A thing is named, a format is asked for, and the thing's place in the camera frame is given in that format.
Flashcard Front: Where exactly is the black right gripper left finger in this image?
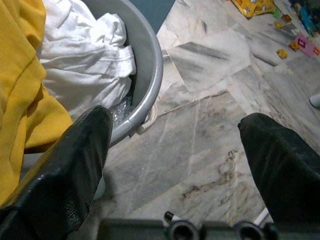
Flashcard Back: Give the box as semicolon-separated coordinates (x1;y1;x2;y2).
0;104;113;240

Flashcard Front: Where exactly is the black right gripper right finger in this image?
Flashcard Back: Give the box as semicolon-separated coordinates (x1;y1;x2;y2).
237;112;320;223

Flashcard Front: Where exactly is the yellow shirt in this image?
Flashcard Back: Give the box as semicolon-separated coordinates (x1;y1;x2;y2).
0;0;73;208

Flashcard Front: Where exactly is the small white table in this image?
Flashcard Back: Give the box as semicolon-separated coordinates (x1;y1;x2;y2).
309;93;320;110

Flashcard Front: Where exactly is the white cloth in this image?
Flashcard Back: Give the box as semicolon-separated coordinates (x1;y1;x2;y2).
37;0;137;121

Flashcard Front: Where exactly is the grey plastic basin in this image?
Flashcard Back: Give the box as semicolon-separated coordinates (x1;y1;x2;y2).
82;0;165;148

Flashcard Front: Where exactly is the pink square toy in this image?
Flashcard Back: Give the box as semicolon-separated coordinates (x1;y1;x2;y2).
295;34;316;55

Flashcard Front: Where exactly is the blue toy set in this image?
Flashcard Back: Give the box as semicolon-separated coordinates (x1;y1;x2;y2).
298;4;320;37

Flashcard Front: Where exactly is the yellow patterned cushion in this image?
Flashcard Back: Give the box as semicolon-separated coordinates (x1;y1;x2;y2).
231;0;276;20

